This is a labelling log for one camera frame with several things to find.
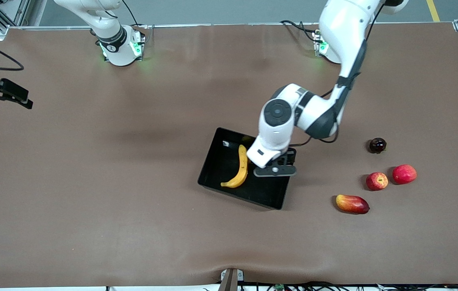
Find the yellow banana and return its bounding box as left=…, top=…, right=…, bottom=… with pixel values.
left=220, top=144, right=249, bottom=189

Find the black plastic box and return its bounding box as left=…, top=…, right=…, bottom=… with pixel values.
left=197, top=127, right=297, bottom=211

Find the small red yellow apple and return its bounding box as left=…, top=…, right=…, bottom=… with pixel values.
left=366, top=172, right=389, bottom=191

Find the red yellow mango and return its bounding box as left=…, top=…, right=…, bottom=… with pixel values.
left=336, top=194, right=370, bottom=215

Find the dark purple mangosteen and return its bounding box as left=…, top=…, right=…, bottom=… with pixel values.
left=369, top=138, right=387, bottom=154

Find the round red fruit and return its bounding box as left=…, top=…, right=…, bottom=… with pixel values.
left=392, top=164, right=418, bottom=185

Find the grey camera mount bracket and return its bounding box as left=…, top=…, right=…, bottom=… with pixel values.
left=217, top=268, right=245, bottom=291

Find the black left arm base cable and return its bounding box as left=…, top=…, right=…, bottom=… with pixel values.
left=280, top=19, right=321, bottom=43

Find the black arm base cable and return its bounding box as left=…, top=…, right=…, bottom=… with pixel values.
left=121, top=0, right=139, bottom=26
left=280, top=19, right=321, bottom=43

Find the black right arm base cable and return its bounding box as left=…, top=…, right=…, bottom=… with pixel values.
left=121, top=0, right=139, bottom=26

